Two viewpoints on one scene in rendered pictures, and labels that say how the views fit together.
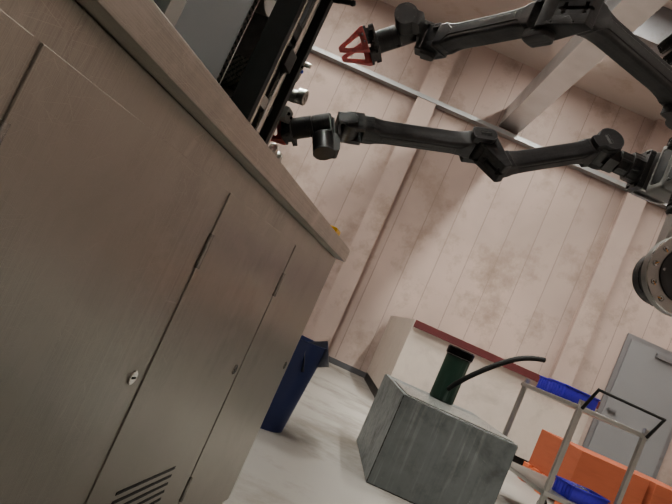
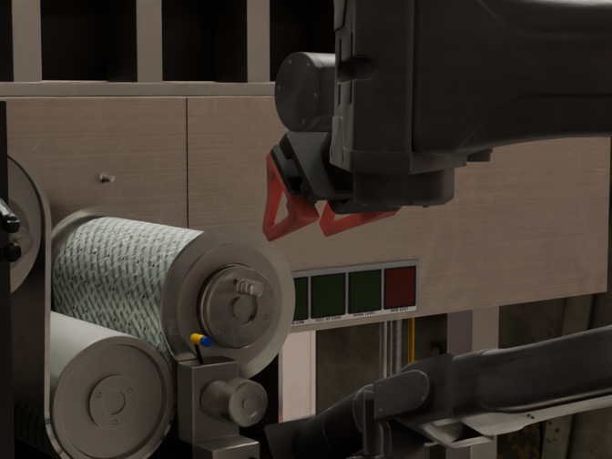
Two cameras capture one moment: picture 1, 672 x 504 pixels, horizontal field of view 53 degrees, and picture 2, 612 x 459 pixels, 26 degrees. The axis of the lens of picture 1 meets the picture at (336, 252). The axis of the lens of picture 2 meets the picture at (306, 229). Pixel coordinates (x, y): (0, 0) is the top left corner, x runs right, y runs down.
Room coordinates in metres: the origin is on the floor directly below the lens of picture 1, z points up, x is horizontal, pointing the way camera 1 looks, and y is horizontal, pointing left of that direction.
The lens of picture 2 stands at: (0.88, -0.57, 1.45)
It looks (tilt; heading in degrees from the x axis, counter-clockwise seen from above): 6 degrees down; 43
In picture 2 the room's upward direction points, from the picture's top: straight up
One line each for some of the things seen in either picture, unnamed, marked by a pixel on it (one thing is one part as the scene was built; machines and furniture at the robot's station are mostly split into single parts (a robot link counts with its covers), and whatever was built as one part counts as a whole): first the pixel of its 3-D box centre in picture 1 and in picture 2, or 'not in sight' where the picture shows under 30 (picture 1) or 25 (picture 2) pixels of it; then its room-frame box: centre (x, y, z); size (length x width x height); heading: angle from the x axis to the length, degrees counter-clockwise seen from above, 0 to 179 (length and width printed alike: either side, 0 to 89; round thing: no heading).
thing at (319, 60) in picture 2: (418, 29); (386, 98); (1.62, 0.04, 1.44); 0.12 x 0.12 x 0.09; 78
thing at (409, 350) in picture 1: (463, 388); not in sight; (8.29, -2.12, 0.49); 2.60 x 2.11 x 0.98; 179
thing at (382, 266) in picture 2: not in sight; (345, 292); (2.16, 0.55, 1.19); 0.25 x 0.01 x 0.07; 169
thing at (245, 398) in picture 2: (302, 97); (242, 402); (1.67, 0.24, 1.18); 0.04 x 0.02 x 0.04; 169
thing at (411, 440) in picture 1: (458, 408); not in sight; (3.93, -1.02, 0.49); 1.05 x 0.81 x 0.98; 179
